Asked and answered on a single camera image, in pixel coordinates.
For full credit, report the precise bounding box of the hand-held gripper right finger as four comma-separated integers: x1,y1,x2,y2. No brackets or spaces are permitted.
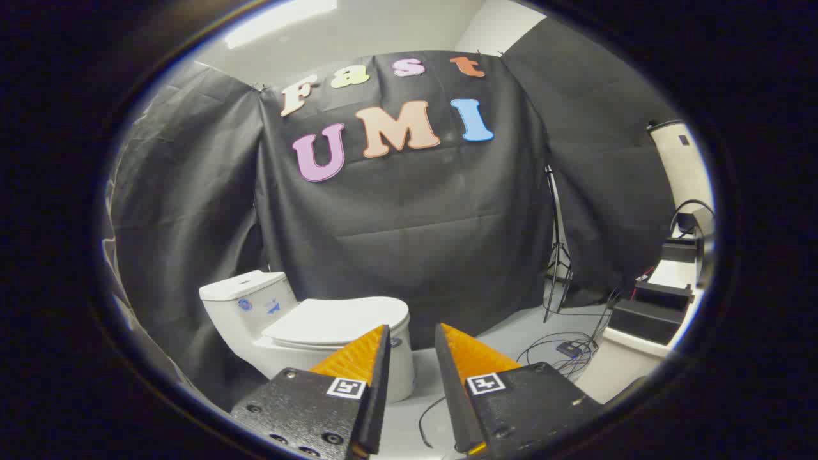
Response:
435,323,605,457

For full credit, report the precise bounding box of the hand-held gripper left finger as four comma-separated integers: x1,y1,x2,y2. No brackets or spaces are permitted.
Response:
230,324,392,460

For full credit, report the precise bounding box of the white ceramic toilet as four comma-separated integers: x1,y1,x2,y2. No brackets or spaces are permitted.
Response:
199,270,416,403

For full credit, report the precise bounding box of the white side table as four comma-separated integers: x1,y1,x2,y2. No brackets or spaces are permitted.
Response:
575,256,707,403

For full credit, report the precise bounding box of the black backdrop cloth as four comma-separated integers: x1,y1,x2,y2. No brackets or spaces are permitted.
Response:
105,18,678,410

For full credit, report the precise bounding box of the black tripod stand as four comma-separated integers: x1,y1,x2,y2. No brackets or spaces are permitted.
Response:
543,165,574,323

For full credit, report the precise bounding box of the large black box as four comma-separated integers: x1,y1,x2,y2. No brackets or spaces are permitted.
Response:
607,299,688,346

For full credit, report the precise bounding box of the medium black box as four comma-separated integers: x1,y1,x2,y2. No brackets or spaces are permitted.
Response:
633,281,695,312

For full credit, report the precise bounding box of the small black box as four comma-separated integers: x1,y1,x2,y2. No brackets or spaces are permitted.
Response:
661,238,698,263

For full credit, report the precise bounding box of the grey curved device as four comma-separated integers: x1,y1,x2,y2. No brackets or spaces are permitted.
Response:
677,204,716,288

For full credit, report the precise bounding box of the white cabinet panel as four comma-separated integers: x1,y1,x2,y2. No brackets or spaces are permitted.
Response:
647,119,714,215

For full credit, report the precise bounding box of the black floor cable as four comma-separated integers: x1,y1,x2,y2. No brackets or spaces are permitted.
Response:
419,396,448,449

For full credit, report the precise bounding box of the tangle of floor cables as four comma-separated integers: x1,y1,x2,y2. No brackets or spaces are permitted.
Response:
516,291,621,378

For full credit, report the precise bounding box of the thin red wire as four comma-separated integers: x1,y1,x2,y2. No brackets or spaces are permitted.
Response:
633,267,656,300

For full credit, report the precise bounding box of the black looped cable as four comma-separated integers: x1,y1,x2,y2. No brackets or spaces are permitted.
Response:
669,199,715,238

